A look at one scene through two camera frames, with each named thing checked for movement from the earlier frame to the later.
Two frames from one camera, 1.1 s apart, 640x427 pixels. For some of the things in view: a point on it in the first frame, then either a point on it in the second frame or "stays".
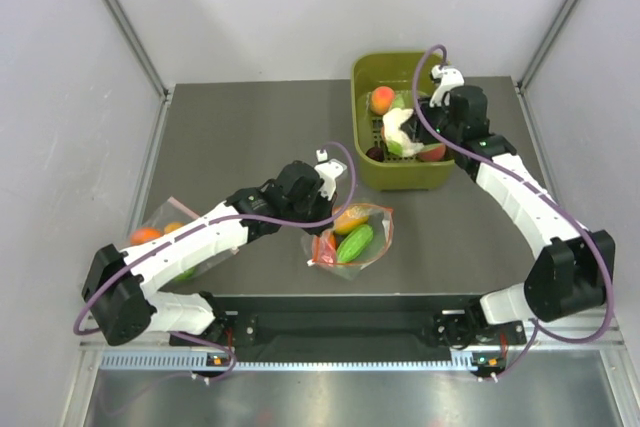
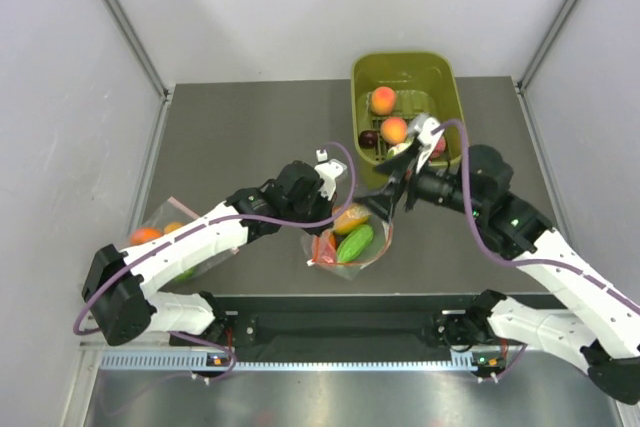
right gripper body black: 440,118 -> 433,185
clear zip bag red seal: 359,235 stays
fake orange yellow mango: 353,217 stays
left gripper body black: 314,208 stays
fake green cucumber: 354,243 stays
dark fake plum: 376,153 -> 368,139
